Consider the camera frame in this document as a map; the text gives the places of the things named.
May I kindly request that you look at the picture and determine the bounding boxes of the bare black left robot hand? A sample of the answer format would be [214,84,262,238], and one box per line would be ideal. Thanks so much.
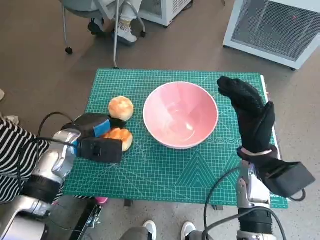
[74,112,127,138]

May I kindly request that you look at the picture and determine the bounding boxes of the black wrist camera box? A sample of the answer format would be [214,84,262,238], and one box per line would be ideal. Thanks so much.
[74,136,124,165]
[257,159,316,199]

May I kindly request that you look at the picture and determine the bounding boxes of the black wrist camera cable loop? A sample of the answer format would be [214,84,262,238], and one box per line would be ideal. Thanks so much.
[289,188,307,202]

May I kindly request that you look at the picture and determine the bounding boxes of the pink bowl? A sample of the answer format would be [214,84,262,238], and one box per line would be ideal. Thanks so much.
[142,81,220,150]

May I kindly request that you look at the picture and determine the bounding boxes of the round toy bread bun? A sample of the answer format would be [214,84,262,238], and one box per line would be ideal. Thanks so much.
[107,95,135,122]

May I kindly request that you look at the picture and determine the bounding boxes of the standing person with white shoes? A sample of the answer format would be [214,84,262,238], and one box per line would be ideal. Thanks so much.
[119,219,211,240]

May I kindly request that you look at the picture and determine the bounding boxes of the large white mesh cabinet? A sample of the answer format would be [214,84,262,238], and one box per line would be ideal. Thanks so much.
[222,0,320,71]

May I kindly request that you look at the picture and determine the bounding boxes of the person in striped clothing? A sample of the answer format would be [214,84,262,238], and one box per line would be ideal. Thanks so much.
[0,116,65,203]

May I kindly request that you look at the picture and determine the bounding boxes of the grey office chair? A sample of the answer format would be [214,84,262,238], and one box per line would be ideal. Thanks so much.
[61,0,147,55]

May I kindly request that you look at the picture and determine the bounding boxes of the black metal stand rail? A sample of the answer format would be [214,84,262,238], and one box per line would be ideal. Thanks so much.
[67,199,106,240]

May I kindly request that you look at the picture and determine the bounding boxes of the seated person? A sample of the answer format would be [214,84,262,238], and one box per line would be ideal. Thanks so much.
[87,0,143,46]

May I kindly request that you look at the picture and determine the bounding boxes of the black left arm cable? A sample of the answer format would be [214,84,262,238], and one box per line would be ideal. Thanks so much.
[17,111,81,191]

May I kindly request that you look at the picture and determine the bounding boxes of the rectangular striped toy bread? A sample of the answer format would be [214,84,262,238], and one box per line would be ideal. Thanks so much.
[101,127,133,152]

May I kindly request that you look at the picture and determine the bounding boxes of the silver metal pole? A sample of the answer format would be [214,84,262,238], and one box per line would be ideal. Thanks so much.
[111,0,123,70]

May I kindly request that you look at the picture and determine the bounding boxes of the green cutting mat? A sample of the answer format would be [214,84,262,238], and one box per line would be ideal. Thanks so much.
[62,69,289,209]

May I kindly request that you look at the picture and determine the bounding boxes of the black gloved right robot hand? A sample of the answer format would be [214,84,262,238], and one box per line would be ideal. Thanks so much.
[216,76,276,154]

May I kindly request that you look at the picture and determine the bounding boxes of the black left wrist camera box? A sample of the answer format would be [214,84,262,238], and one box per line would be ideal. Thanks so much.
[74,136,124,165]

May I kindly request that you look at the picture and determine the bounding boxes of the person's white shoe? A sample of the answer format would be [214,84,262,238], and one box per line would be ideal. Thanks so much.
[3,115,20,125]

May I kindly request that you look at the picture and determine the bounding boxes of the small white mesh cabinet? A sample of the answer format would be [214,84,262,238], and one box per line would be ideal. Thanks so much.
[136,0,193,27]

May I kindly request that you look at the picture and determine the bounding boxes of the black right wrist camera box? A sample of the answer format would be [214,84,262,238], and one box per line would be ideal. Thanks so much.
[257,159,316,199]

